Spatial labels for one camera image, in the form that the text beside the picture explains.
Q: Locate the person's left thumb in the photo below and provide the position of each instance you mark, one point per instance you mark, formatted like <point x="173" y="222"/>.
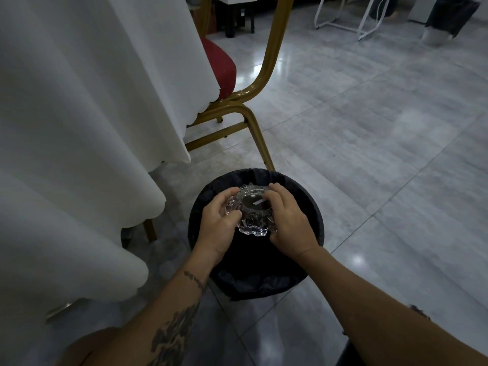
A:
<point x="233" y="219"/>

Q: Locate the white tablecloth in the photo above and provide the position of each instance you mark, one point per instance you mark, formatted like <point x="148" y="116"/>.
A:
<point x="76" y="148"/>

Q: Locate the person's right thumb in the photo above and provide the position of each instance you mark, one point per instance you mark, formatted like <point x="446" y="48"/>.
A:
<point x="268" y="203"/>

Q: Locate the person's leg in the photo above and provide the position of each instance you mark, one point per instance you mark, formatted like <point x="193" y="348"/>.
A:
<point x="85" y="346"/>

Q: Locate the clear glass ashtray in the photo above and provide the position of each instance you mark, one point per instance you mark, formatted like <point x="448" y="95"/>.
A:
<point x="250" y="210"/>

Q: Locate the black lined trash bin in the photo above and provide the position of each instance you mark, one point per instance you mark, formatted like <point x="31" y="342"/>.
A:
<point x="255" y="259"/>

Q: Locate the person's right forearm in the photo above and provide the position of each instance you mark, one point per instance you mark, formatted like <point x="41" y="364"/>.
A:
<point x="381" y="320"/>

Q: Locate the person's right hand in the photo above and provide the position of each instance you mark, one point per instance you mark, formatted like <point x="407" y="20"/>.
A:
<point x="291" y="224"/>

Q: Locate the gold frame red chair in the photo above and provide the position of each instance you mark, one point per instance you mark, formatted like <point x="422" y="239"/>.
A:
<point x="244" y="79"/>

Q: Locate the person's left hand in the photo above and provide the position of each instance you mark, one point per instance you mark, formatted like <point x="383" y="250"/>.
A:
<point x="215" y="229"/>

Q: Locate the person's left forearm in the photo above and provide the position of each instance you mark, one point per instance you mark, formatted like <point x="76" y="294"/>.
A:
<point x="167" y="312"/>

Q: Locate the white bin with black bag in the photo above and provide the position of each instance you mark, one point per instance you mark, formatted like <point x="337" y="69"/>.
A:
<point x="446" y="18"/>

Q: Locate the white metal stand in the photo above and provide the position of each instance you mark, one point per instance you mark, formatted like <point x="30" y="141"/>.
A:
<point x="354" y="15"/>

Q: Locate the dark wooden table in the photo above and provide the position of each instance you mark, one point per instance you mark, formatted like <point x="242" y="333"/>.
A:
<point x="234" y="13"/>

